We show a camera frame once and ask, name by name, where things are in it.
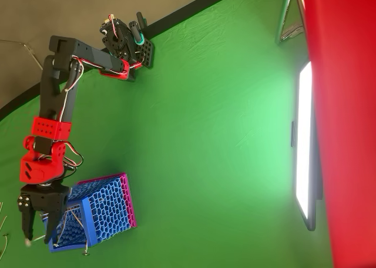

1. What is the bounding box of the robot controller board with wires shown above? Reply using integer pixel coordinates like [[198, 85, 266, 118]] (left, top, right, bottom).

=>
[[99, 14, 118, 35]]

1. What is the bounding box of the large red smooth object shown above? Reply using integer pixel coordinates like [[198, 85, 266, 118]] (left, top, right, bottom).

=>
[[299, 0, 376, 268]]

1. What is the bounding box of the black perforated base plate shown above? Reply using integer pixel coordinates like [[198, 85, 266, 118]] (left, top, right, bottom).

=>
[[133, 38, 156, 70]]

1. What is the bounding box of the black LED light panel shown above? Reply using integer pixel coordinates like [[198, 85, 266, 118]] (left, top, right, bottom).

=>
[[290, 61, 324, 232]]

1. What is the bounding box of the green cloth with black border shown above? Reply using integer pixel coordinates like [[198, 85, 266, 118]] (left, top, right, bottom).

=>
[[0, 0, 334, 268]]

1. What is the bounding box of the blue and magenta mesh basket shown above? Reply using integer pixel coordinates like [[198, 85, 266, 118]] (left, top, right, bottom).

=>
[[41, 172, 138, 253]]

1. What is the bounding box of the black clamp with teal collar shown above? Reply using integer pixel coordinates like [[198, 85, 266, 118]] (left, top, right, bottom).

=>
[[128, 11, 147, 45]]

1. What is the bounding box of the chrome tube stand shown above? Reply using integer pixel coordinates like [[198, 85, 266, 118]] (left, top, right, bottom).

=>
[[275, 0, 308, 46]]

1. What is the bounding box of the thin grey floor cable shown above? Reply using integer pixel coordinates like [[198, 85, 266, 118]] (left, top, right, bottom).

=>
[[0, 39, 43, 72]]

